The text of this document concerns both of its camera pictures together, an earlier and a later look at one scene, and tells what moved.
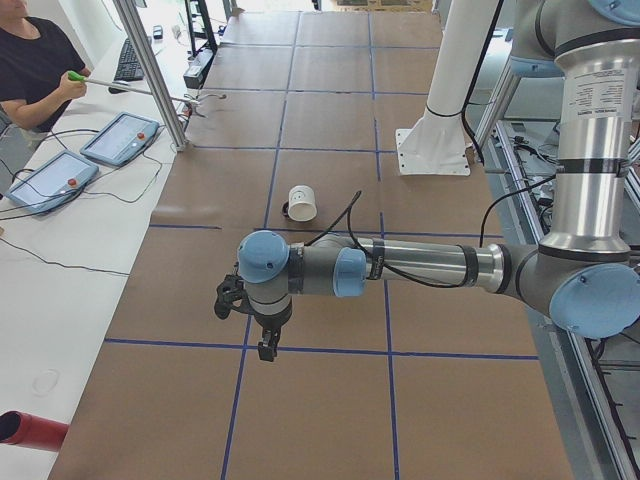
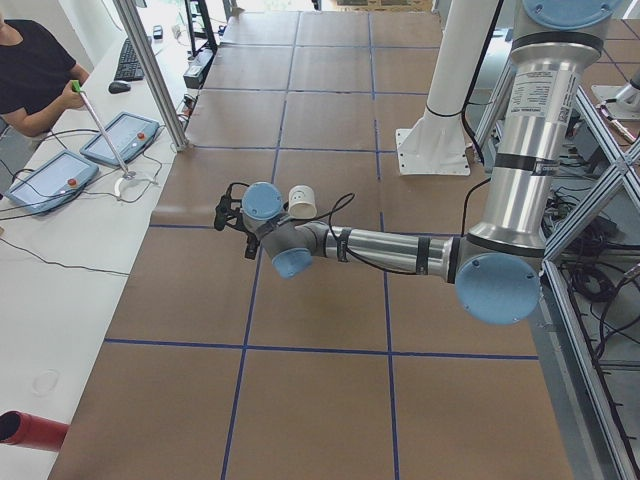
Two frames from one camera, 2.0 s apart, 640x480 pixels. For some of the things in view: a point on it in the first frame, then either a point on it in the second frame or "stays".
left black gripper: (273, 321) to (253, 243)
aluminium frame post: (131, 22) stays
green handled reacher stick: (80, 78) to (127, 174)
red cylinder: (28, 430) stays
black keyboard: (129, 68) stays
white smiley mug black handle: (301, 203) stays
